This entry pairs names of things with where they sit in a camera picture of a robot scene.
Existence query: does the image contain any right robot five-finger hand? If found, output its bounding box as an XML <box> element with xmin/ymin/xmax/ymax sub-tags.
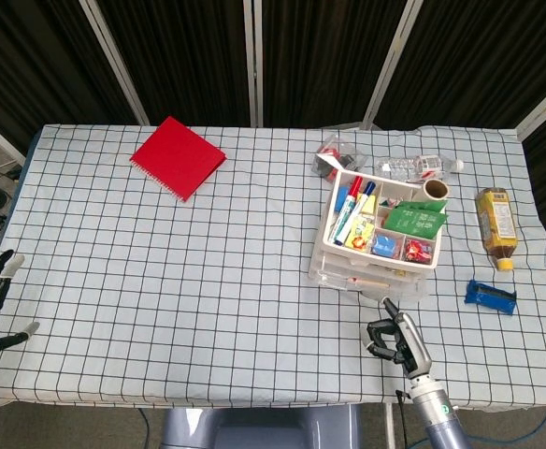
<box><xmin>365</xmin><ymin>297</ymin><xmax>433</xmax><ymax>380</ymax></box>

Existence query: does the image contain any clear plastic drawer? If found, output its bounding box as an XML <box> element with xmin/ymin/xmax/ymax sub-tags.
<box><xmin>309</xmin><ymin>255</ymin><xmax>431</xmax><ymax>303</ymax></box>

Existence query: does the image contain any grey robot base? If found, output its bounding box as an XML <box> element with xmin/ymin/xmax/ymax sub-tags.
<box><xmin>160</xmin><ymin>405</ymin><xmax>363</xmax><ymax>449</ymax></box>

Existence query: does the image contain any white desk organizer tray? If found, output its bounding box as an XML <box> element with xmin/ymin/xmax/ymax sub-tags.
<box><xmin>309</xmin><ymin>168</ymin><xmax>445</xmax><ymax>303</ymax></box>

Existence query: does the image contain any wooden stick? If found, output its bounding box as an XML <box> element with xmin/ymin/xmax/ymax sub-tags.
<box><xmin>345</xmin><ymin>278</ymin><xmax>391</xmax><ymax>289</ymax></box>

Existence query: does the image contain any blue foil wrapper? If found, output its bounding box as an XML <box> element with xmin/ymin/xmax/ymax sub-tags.
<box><xmin>464</xmin><ymin>279</ymin><xmax>518</xmax><ymax>315</ymax></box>

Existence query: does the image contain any white table leg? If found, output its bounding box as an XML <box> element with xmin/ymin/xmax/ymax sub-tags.
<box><xmin>383</xmin><ymin>404</ymin><xmax>396</xmax><ymax>449</ymax></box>

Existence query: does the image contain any red candy packet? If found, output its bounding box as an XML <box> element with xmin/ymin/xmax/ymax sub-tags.
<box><xmin>402</xmin><ymin>238</ymin><xmax>436</xmax><ymax>264</ymax></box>

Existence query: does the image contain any blue candy packet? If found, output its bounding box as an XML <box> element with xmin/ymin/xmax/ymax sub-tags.
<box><xmin>371</xmin><ymin>232</ymin><xmax>403</xmax><ymax>257</ymax></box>

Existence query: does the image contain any green tea packet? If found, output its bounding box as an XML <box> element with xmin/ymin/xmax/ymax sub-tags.
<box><xmin>382</xmin><ymin>205</ymin><xmax>448</xmax><ymax>239</ymax></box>
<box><xmin>396</xmin><ymin>199</ymin><xmax>450</xmax><ymax>216</ymax></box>

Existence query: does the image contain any yellow snack packet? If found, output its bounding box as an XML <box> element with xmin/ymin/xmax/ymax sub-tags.
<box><xmin>347</xmin><ymin>215</ymin><xmax>376</xmax><ymax>252</ymax></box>

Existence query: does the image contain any tea bottle yellow label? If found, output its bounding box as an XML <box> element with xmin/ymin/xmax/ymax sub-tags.
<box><xmin>474</xmin><ymin>187</ymin><xmax>520</xmax><ymax>272</ymax></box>

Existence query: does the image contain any cardboard tube roll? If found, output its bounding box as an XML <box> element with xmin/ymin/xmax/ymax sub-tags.
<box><xmin>410</xmin><ymin>178</ymin><xmax>451</xmax><ymax>205</ymax></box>

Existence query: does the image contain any blue cap whiteboard marker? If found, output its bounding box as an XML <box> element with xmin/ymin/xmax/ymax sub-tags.
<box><xmin>334</xmin><ymin>181</ymin><xmax>377</xmax><ymax>248</ymax></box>

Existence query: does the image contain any red cap whiteboard marker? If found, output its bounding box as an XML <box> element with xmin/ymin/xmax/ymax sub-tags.
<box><xmin>331</xmin><ymin>176</ymin><xmax>364</xmax><ymax>245</ymax></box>

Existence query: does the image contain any clear plastic water bottle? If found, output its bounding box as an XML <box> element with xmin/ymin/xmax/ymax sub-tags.
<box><xmin>376</xmin><ymin>154</ymin><xmax>465</xmax><ymax>181</ymax></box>

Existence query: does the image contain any clear bag of clips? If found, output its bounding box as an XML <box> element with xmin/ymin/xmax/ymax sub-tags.
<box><xmin>313</xmin><ymin>134</ymin><xmax>370</xmax><ymax>181</ymax></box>

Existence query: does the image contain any checkered light blue tablecloth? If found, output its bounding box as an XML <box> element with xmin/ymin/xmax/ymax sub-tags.
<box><xmin>0</xmin><ymin>123</ymin><xmax>546</xmax><ymax>413</ymax></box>

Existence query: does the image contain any red spiral notebook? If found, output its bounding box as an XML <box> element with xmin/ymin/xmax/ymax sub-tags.
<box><xmin>129</xmin><ymin>116</ymin><xmax>228</xmax><ymax>203</ymax></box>

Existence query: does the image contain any blue floor cable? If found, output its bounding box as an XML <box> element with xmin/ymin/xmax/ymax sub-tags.
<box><xmin>464</xmin><ymin>404</ymin><xmax>546</xmax><ymax>443</ymax></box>

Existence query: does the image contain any thin black floor cable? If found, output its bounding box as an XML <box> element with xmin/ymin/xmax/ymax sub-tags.
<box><xmin>136</xmin><ymin>407</ymin><xmax>151</xmax><ymax>449</ymax></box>

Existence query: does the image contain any black folding screen white frame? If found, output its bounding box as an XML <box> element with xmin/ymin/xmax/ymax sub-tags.
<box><xmin>0</xmin><ymin>0</ymin><xmax>546</xmax><ymax>155</ymax></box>

